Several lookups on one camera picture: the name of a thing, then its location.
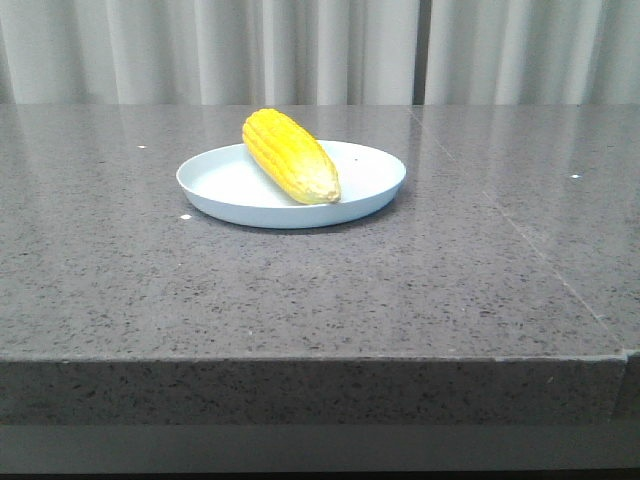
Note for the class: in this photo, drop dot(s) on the yellow corn cob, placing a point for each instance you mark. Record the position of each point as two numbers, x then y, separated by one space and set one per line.
291 157

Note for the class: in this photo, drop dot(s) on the light blue round plate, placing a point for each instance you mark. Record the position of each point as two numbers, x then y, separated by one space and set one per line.
227 184

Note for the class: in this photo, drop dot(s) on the grey pleated curtain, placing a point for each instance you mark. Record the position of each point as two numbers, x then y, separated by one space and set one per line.
320 52

